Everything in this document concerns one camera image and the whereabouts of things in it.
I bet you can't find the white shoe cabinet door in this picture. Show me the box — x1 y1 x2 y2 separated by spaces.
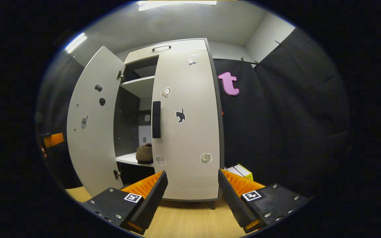
151 50 222 201
66 46 126 198

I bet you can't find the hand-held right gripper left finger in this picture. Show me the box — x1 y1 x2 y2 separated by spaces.
81 170 169 235

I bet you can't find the brown fuzzy shoe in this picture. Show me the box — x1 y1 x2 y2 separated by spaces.
136 143 154 165

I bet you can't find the yellow green book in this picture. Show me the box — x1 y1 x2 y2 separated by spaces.
238 164 253 181

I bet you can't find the black door handle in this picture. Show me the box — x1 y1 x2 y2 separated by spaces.
152 101 162 139

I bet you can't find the small ceiling light panel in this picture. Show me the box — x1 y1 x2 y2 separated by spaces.
65 32 87 54

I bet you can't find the white shoe cabinet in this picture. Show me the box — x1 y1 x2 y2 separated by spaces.
113 38 226 210

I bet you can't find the large ceiling light panel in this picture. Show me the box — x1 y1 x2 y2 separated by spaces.
138 1 217 12

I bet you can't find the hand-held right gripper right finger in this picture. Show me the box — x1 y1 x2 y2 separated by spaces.
218 169 310 234

